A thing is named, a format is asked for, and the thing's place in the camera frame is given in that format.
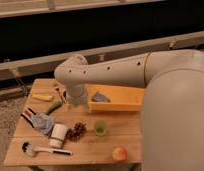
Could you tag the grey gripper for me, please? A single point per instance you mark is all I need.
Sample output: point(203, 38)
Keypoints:
point(77, 95)

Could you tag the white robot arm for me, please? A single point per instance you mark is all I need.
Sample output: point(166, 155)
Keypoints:
point(172, 112)

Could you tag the white metal cup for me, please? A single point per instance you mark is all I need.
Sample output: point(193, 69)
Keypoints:
point(58, 135)

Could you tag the green plastic cup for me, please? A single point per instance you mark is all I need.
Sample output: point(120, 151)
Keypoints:
point(100, 128)

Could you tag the blue-grey sponge in bin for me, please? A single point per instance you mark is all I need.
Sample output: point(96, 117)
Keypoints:
point(98, 97)

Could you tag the yellow banana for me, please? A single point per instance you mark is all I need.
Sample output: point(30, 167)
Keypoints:
point(42, 97)

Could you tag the bunch of purple grapes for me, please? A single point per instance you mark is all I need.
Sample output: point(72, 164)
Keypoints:
point(74, 134)

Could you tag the blue grey cloth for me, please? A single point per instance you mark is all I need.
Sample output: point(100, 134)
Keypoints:
point(43, 123)

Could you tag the orange plastic bin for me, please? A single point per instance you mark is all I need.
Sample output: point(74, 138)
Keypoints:
point(120, 98)

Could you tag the black striped utensil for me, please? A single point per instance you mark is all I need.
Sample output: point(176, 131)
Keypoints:
point(28, 114)

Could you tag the white dish brush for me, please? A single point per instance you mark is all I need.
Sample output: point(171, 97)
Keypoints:
point(32, 150)

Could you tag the peach fruit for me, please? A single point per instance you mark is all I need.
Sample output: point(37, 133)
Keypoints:
point(119, 154)

